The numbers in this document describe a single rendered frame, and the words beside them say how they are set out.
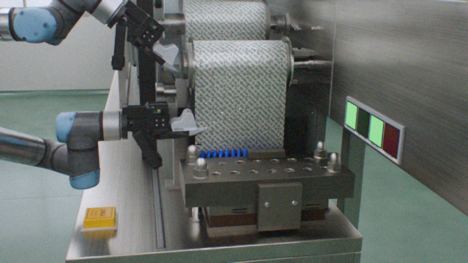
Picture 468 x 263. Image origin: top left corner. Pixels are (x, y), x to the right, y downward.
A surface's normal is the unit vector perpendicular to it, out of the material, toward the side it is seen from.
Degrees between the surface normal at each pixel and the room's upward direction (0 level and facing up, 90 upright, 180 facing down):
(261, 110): 90
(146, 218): 0
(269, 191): 90
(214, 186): 90
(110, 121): 61
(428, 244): 0
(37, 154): 94
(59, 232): 0
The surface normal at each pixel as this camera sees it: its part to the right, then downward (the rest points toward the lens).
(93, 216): 0.02, -0.96
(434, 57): -0.98, 0.04
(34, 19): 0.02, 0.28
